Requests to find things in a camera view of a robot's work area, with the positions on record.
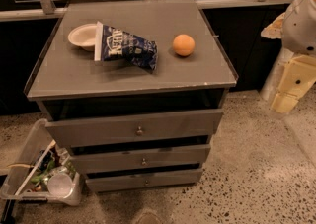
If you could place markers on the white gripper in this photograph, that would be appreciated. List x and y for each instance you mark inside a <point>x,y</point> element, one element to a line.
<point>300,29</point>

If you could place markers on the grey top drawer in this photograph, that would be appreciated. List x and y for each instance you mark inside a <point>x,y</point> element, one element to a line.
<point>141,127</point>

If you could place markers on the grey drawer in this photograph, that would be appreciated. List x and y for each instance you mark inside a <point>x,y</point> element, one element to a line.
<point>159,179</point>
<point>140,159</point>
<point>141,127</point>

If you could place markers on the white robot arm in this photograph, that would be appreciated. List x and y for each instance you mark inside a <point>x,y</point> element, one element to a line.
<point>296,28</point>

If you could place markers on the grey drawer cabinet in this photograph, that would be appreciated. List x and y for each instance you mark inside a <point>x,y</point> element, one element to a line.
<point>68,84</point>

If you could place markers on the grey bottom drawer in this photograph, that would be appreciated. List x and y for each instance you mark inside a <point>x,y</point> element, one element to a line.
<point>159,179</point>

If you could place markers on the grey middle drawer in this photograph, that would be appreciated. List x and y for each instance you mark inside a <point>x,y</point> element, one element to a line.
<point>140,159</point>

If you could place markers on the orange fruit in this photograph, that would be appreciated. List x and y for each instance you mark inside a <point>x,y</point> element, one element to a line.
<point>183,45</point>

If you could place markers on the blue chip bag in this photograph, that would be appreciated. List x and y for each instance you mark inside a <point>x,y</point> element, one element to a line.
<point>115,44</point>

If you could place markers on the white plastic cup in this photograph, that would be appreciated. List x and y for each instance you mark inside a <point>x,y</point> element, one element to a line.
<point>60,185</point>

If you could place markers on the clear plastic bin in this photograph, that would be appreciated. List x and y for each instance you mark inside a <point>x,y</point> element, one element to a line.
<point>40,153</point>

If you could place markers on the green can in bin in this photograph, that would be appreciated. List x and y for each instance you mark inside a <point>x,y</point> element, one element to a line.
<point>46,175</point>

